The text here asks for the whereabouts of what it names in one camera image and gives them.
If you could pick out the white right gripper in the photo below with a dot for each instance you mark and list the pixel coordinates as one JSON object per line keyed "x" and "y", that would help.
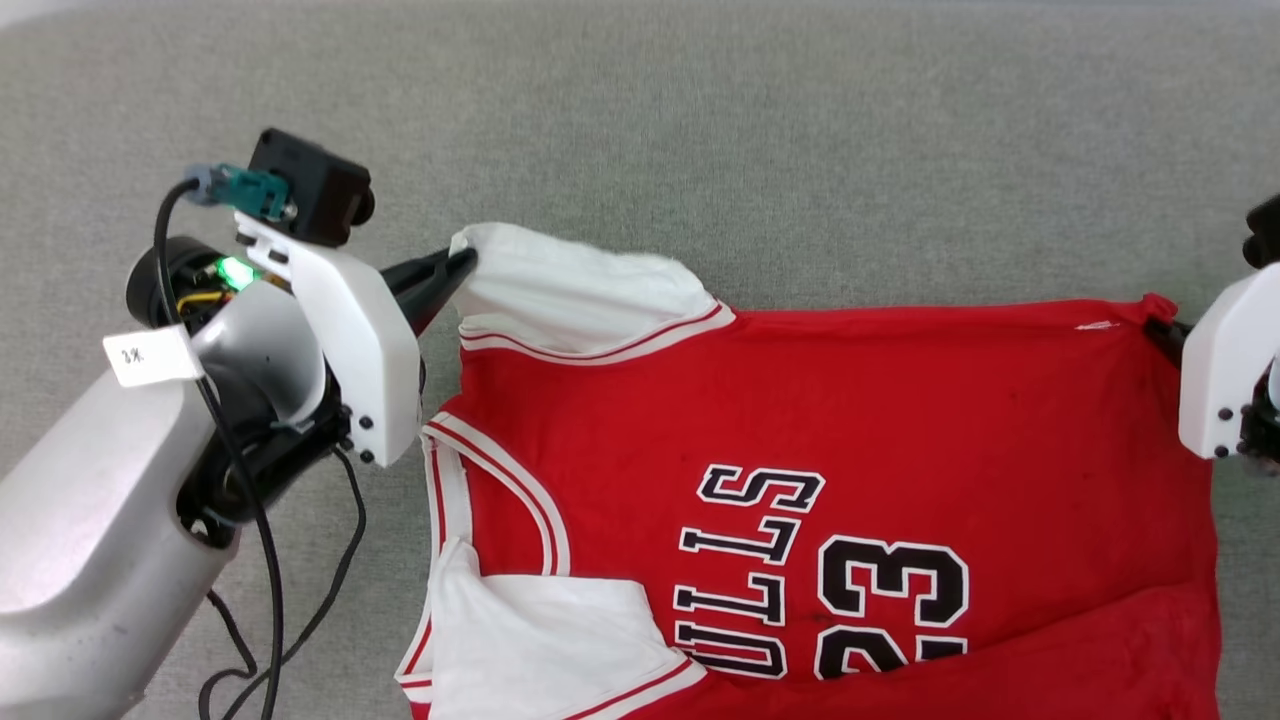
{"x": 1225, "y": 370}

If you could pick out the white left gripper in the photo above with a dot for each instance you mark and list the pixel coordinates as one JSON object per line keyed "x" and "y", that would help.
{"x": 360, "y": 340}

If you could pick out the red basketball jersey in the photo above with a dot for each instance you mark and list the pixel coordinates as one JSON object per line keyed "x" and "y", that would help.
{"x": 800, "y": 420}

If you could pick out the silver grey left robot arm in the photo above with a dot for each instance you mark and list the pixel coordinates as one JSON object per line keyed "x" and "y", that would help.
{"x": 90, "y": 520}

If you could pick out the white paper label tag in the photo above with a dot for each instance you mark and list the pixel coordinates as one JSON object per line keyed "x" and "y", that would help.
{"x": 152, "y": 355}

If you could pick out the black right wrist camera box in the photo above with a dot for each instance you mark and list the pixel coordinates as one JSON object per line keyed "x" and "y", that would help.
{"x": 1265, "y": 230}

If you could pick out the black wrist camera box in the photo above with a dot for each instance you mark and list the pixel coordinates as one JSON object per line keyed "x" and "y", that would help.
{"x": 1265, "y": 230}
{"x": 310, "y": 185}

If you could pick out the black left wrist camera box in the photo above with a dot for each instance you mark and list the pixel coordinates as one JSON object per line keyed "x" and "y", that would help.
{"x": 310, "y": 185}

